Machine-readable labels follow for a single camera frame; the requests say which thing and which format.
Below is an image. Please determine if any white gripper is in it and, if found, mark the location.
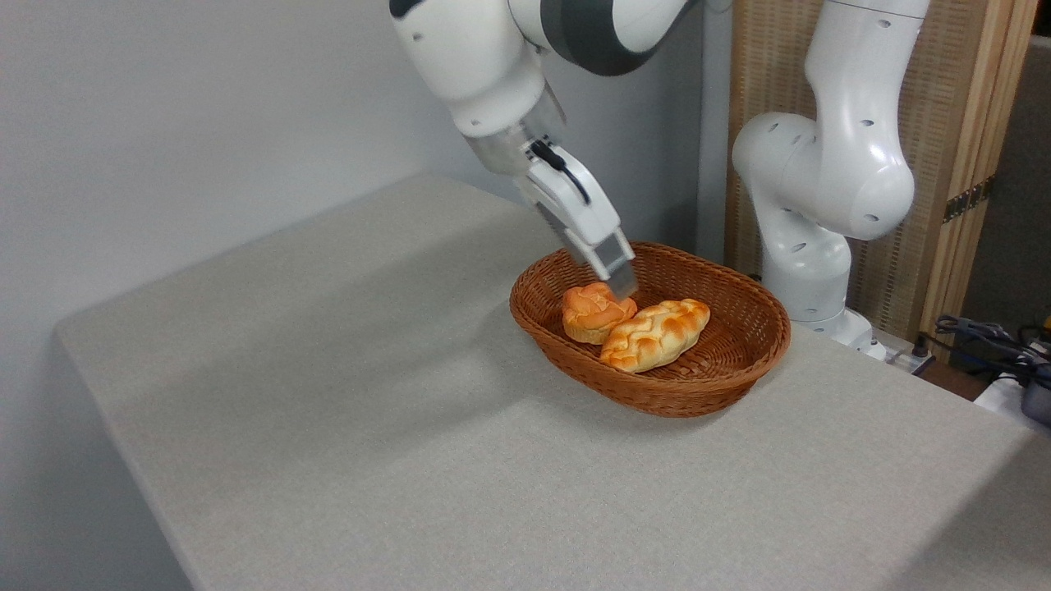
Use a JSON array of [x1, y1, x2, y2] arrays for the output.
[[514, 143, 640, 301]]

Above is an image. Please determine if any braided golden bread loaf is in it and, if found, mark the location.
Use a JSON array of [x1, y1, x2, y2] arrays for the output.
[[599, 298, 712, 375]]

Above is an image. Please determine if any round orange bread bun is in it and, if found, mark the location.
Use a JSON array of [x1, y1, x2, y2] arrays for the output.
[[562, 282, 639, 346]]

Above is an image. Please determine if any brown wicker oval basket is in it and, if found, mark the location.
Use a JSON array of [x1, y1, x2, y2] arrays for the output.
[[509, 241, 792, 419]]

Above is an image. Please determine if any white power strip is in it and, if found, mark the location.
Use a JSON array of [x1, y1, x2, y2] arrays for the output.
[[880, 343, 939, 376]]

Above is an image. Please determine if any grey fabric tablecloth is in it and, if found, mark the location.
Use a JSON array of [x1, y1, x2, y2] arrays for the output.
[[54, 174, 1051, 591]]

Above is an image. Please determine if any wooden rattan folding screen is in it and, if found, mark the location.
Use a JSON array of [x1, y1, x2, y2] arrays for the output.
[[725, 0, 1040, 346]]

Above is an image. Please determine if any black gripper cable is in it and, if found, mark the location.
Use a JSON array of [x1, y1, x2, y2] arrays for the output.
[[529, 140, 592, 206]]

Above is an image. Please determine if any bundle of dark cables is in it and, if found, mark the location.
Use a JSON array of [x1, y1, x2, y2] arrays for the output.
[[934, 314, 1051, 388]]

